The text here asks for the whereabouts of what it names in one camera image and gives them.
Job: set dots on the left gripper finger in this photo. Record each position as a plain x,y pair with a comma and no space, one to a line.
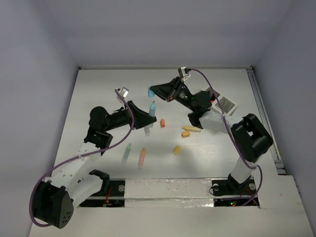
133,107
142,119

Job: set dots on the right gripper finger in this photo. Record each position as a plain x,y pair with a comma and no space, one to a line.
170,85
163,94

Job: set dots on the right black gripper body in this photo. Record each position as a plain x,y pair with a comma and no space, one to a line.
181,95

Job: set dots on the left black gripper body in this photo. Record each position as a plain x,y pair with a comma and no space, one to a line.
131,114

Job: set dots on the orange clear marker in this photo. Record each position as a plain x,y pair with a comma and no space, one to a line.
147,130

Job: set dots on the blue pastel marker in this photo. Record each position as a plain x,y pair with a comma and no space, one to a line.
152,109

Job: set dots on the blue marker cap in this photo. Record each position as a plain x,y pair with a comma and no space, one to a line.
150,93

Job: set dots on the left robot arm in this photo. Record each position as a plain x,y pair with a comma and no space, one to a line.
55,197

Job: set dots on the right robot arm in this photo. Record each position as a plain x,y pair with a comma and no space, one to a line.
248,135

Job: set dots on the orange marker cap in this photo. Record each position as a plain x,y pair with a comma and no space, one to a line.
162,123

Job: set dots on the green pastel marker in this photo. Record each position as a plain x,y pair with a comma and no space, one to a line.
126,153

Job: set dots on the yellow pastel marker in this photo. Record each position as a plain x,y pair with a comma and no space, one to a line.
191,129

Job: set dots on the orange pastel marker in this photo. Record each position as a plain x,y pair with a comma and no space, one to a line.
141,158

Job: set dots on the dark yellow marker cap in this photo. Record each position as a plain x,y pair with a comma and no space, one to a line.
185,134

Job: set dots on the white two-slot pen holder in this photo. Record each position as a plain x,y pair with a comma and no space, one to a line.
229,106

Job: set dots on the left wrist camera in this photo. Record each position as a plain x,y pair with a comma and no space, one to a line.
123,92

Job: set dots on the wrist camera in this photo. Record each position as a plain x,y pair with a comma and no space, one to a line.
184,73
123,92

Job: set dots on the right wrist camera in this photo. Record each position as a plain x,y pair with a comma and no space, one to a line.
184,73

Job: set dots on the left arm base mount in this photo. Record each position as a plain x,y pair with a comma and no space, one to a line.
113,198

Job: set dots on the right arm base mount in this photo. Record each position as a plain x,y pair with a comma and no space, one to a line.
229,193

